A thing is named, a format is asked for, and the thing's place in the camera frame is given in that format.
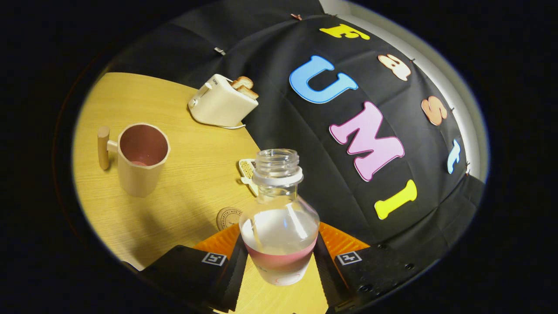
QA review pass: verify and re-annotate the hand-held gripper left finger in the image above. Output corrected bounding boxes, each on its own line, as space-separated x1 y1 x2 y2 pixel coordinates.
139 223 249 312

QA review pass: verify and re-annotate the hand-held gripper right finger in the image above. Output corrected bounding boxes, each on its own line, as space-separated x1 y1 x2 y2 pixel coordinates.
313 222 430 312

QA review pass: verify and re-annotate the round wooden coaster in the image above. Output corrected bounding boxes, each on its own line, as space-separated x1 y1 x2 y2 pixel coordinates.
216 207 243 231

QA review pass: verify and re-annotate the clear plastic juice bottle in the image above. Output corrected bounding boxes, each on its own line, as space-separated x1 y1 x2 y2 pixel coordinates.
239 149 320 286

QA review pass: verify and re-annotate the beige cup with wooden handle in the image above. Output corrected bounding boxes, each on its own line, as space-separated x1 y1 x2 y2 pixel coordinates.
97 123 171 198

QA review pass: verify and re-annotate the wooden table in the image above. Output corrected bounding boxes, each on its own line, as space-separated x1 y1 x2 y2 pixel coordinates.
72 72 330 314

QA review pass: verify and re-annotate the black backdrop cloth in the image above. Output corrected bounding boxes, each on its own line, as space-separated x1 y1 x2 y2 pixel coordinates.
105 0 487 271

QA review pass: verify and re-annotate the cream toaster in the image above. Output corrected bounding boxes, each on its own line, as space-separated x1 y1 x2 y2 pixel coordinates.
188 74 259 128

